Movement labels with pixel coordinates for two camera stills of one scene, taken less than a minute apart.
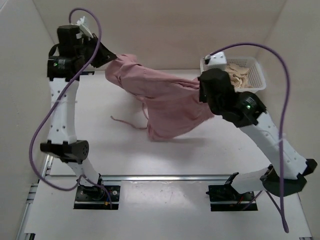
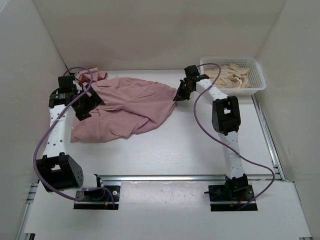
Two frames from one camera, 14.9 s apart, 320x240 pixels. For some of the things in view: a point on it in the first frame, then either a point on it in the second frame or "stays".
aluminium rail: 220,178 stays
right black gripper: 202,96 to 180,95
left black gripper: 104,56 to 94,99
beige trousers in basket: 238,75 stays
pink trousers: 171,104 to 131,105
